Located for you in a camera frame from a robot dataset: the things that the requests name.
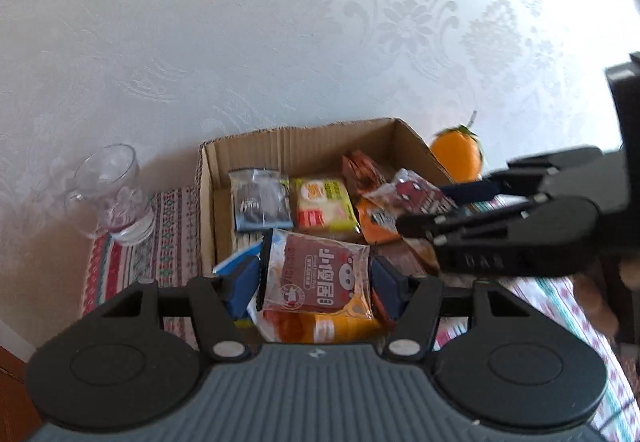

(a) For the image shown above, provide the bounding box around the brown cardboard box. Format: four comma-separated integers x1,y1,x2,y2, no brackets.
196,117,471,283

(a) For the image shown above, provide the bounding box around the brown wooden door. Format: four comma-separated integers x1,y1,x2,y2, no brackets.
0,344,51,442

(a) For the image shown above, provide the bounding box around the blue clear snack packet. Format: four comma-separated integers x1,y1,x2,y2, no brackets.
229,168,294,231

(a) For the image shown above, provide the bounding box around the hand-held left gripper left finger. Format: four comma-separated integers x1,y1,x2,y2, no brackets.
95,257,264,363

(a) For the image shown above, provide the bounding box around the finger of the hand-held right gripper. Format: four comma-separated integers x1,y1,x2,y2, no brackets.
440,146,608,203
395,197,601,245

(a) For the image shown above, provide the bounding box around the brown red clear packet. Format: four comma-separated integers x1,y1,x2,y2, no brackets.
341,149,386,195

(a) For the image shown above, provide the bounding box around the yellow bread packet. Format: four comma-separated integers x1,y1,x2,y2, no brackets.
290,176,361,235

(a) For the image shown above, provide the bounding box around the black red snack packet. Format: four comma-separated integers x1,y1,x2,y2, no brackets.
365,168,458,223

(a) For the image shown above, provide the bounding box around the orange with green leaf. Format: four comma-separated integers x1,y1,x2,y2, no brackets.
430,110,485,183

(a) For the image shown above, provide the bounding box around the person's right hand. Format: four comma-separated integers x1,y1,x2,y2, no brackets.
574,267,618,339

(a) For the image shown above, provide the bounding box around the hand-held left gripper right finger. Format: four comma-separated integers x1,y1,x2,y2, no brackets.
372,256,536,363

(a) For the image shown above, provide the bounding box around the red label bun packet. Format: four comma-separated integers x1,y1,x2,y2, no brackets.
256,228,372,313

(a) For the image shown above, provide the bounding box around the yellow orange snack packet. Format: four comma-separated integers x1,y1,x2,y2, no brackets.
257,295,396,343

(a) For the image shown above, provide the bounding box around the clear glass cup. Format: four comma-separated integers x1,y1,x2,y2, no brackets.
64,143,156,243

